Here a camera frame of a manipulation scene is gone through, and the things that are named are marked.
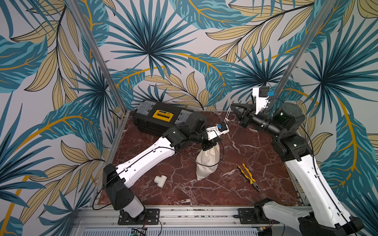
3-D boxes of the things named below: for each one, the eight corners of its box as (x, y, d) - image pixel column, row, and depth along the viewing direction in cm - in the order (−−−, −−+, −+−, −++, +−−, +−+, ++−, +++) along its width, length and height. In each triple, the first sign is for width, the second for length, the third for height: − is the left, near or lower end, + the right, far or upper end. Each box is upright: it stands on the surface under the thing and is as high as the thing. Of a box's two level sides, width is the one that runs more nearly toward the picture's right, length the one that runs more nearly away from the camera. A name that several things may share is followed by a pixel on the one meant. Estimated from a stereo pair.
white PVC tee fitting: (153, 184, 85) (152, 183, 83) (157, 175, 89) (156, 173, 86) (163, 188, 84) (162, 186, 82) (167, 178, 88) (166, 176, 85)
